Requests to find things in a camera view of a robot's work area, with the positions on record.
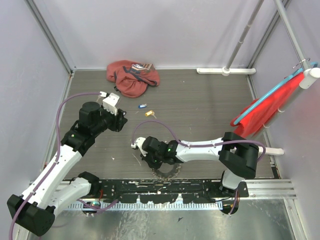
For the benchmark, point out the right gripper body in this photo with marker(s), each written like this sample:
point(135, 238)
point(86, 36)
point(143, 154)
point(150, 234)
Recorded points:
point(154, 161)

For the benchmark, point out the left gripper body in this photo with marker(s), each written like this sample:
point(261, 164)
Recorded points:
point(114, 122)

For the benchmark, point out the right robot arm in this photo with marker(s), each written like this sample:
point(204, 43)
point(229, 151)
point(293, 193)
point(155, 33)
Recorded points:
point(239, 155)

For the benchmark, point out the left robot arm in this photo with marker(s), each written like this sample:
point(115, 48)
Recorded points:
point(37, 207)

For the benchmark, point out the key with blue tag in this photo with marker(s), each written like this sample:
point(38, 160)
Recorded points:
point(142, 106)

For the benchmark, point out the key with yellow tag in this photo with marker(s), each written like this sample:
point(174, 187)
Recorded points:
point(150, 113)

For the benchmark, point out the red crumpled shirt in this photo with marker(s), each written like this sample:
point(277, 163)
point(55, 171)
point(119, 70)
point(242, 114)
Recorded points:
point(132, 78)

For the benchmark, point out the red cloth on hanger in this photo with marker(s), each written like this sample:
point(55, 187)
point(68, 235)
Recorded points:
point(263, 113)

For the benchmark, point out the white rack base bar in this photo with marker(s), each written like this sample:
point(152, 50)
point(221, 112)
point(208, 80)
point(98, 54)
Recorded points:
point(226, 71)

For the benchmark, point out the grey rack pole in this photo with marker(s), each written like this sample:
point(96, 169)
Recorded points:
point(244, 34)

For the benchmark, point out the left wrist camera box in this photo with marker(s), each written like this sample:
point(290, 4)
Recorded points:
point(110, 103)

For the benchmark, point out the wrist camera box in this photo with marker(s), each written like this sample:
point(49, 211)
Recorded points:
point(138, 145)
point(110, 103)

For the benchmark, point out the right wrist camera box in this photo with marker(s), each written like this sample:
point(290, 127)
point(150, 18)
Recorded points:
point(138, 145)

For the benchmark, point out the white slotted cable duct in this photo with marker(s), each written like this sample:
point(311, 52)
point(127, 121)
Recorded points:
point(177, 205)

